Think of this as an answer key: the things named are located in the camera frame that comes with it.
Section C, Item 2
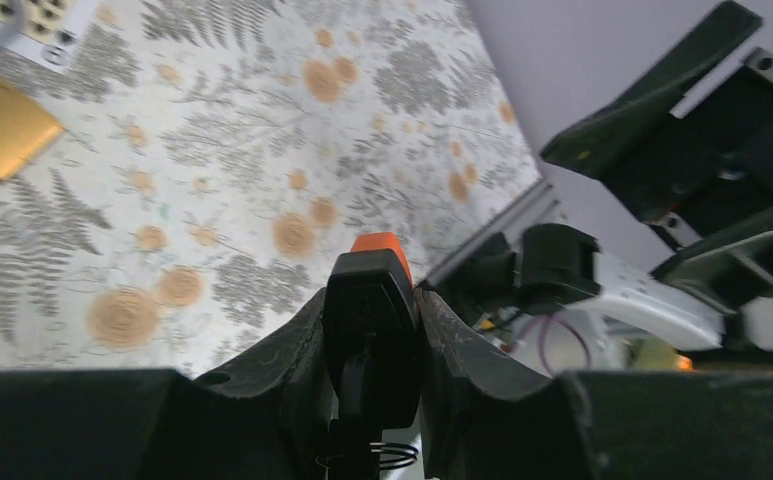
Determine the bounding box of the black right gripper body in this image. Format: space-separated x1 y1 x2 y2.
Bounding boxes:
601 48 773 250

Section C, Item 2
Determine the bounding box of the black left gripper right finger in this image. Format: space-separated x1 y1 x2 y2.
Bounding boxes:
416 290 773 479

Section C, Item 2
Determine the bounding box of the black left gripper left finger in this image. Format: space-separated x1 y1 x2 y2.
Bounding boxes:
0 293 332 479

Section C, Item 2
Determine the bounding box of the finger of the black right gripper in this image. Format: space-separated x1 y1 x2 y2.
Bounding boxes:
652 207 773 312
541 1 763 179

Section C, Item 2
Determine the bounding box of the orange black padlock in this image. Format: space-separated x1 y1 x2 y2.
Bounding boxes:
321 232 422 454

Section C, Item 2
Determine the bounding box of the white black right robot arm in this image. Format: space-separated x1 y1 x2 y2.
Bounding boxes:
426 1 773 358

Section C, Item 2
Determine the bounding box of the face-up playing card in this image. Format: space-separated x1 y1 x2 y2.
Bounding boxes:
0 0 99 73

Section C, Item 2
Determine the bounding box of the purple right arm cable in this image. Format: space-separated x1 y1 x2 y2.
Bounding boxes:
505 313 593 362

